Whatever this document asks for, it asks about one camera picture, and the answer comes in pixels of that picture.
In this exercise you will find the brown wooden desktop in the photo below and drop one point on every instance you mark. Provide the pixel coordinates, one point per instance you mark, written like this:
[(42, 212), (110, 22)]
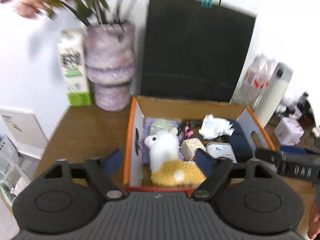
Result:
[(82, 135)]

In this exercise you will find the person's right hand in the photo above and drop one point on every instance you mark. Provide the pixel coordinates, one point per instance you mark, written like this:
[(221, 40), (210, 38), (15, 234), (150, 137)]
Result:
[(314, 220)]

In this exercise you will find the white printed tin box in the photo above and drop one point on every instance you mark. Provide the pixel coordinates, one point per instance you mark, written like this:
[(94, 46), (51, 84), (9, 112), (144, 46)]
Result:
[(287, 130)]

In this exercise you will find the white tissue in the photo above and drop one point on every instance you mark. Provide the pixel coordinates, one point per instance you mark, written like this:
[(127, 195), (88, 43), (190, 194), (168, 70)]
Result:
[(215, 127)]

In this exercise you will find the orange cardboard box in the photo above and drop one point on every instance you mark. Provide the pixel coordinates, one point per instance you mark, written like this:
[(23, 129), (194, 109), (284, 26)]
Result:
[(135, 155)]

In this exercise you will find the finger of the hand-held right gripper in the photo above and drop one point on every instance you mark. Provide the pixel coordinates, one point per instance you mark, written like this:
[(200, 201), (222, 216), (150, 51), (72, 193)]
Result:
[(266, 157), (292, 150)]

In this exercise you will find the dark blue zipper case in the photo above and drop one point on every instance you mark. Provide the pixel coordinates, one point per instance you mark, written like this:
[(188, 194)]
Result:
[(240, 142)]

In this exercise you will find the black paper bag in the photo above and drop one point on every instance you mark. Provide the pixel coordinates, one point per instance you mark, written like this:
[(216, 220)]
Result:
[(195, 55)]

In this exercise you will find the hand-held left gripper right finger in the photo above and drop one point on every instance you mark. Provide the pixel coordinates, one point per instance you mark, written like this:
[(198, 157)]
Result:
[(205, 160)]

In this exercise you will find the clear cotton swab container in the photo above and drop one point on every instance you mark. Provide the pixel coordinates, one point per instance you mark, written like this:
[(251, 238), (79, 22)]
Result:
[(221, 151)]

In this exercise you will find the white yellow plush toy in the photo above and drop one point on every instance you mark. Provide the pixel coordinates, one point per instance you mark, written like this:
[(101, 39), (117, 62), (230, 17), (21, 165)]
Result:
[(162, 147)]

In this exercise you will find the beige small pouch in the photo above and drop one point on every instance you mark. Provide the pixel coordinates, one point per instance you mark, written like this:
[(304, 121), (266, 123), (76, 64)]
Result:
[(190, 148)]

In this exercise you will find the white thermos bottle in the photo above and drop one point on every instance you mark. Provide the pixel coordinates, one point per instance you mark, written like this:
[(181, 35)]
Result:
[(272, 97)]

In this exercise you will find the teal binder clip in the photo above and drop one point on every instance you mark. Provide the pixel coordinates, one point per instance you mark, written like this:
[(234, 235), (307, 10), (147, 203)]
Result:
[(206, 4)]

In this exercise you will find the clear plastic storage drawers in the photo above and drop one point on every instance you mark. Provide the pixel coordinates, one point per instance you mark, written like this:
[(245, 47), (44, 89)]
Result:
[(10, 170)]

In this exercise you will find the clear water bottle red label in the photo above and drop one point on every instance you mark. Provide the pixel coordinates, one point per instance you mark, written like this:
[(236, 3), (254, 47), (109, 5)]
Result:
[(252, 80)]

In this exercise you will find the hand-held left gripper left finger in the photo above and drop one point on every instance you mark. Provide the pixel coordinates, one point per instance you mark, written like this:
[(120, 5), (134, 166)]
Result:
[(113, 161)]

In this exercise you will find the white green milk carton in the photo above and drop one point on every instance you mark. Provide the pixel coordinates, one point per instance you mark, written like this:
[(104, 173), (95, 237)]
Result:
[(73, 67)]

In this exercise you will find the purple marbled vase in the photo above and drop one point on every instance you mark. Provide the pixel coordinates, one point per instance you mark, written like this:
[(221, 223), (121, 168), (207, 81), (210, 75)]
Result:
[(110, 65)]

